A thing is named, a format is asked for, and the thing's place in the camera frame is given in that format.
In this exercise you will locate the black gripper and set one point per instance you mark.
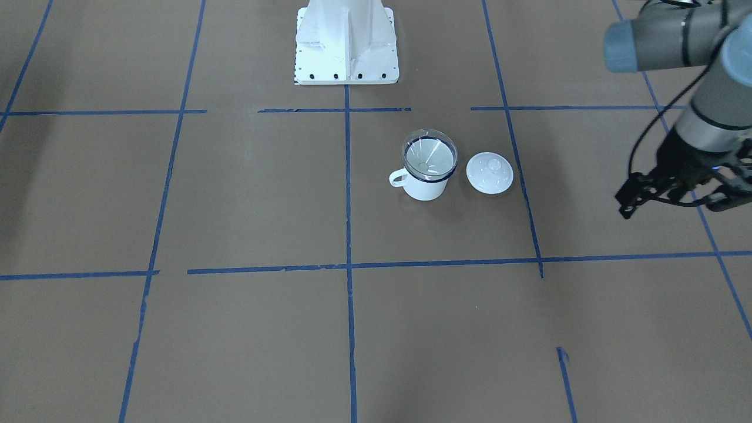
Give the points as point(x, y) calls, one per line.
point(681, 158)

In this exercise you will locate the clear glass funnel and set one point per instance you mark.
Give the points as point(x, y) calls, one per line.
point(429, 155)

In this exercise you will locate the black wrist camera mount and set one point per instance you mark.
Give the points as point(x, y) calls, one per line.
point(733, 171)

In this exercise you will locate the white enamel cup lid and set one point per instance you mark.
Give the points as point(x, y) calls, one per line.
point(490, 173)

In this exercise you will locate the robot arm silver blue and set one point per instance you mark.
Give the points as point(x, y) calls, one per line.
point(714, 35)

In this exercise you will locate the white enamel cup blue rim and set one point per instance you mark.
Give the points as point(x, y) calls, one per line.
point(418, 189)

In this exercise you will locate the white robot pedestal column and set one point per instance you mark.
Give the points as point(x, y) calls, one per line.
point(346, 42)

